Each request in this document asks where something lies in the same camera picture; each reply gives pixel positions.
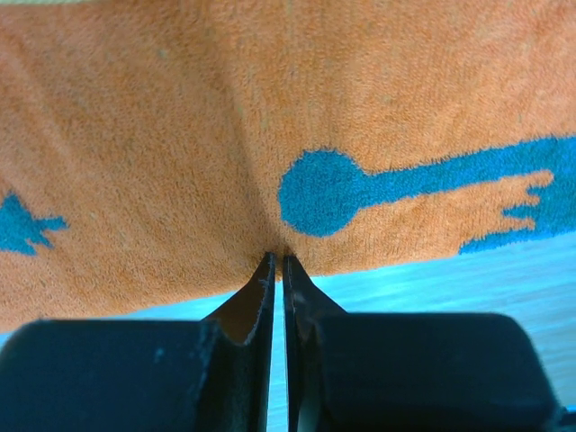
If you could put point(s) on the orange grey patterned towel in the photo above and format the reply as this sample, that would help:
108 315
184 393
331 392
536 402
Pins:
153 151

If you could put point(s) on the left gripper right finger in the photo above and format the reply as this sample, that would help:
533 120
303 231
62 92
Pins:
349 371

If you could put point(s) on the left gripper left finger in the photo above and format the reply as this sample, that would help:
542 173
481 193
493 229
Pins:
210 374

